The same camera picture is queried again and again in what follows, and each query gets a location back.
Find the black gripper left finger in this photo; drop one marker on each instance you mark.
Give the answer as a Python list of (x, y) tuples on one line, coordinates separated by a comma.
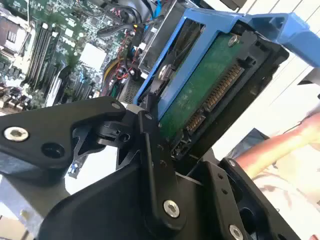
[(37, 140)]

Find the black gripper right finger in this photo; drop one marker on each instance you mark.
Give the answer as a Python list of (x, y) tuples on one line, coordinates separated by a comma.
[(225, 200)]

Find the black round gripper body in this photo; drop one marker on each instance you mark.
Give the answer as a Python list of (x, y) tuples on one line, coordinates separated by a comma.
[(112, 207)]

